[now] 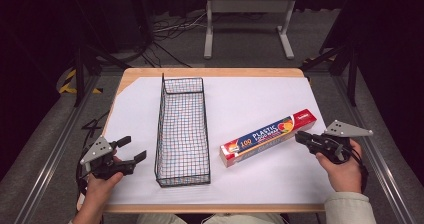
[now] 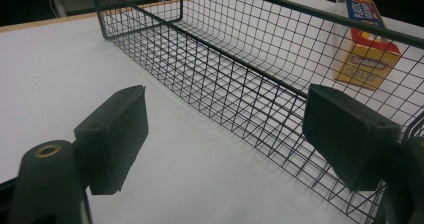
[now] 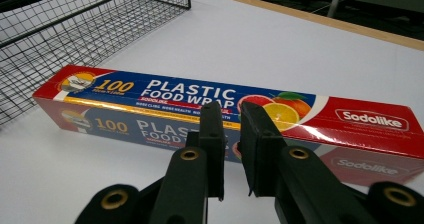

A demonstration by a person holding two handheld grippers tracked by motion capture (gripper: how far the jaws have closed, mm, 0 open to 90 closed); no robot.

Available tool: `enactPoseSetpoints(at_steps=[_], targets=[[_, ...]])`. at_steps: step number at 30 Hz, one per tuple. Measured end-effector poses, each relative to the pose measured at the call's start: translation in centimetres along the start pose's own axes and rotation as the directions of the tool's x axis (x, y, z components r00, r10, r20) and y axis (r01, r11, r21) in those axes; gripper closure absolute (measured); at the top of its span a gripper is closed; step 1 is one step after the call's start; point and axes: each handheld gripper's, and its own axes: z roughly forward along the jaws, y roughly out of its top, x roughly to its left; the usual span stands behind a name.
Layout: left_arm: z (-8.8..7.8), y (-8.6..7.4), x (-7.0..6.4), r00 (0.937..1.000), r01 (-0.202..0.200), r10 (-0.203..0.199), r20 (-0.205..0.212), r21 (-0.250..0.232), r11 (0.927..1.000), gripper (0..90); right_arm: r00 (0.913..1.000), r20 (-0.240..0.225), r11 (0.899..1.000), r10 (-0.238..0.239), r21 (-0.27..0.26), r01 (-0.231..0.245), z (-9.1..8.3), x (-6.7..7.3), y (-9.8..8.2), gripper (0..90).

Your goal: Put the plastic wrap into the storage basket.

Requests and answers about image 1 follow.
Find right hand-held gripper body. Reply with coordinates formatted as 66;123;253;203
308;119;374;165

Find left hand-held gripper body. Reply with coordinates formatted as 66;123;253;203
79;135;137;181

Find red and blue wrap box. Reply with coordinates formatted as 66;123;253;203
219;108;318;169

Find black wire mesh basket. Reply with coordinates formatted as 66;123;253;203
154;72;212;189

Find person's left hand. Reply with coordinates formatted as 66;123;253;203
85;155;125;208

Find person's right hand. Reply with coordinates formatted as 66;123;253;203
315;138;364;194

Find yellow and black striped tape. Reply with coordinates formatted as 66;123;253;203
58;68;103;95

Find white paper sheet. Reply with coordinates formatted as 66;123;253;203
103;76;336;206

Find black tripod stand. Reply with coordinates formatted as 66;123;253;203
65;0;132;108
299;0;361;108

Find white metal stand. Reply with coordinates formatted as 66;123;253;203
203;0;299;61

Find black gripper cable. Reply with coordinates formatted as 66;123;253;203
346;143;370;194
75;157;91;198

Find bundle of floor cables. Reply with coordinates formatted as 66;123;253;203
126;10;214;68

